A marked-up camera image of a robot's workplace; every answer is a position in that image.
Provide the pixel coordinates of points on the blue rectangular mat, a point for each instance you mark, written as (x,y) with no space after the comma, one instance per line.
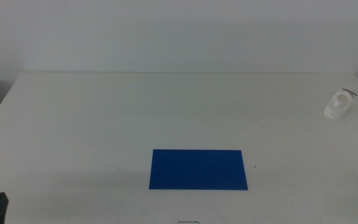
(197,169)

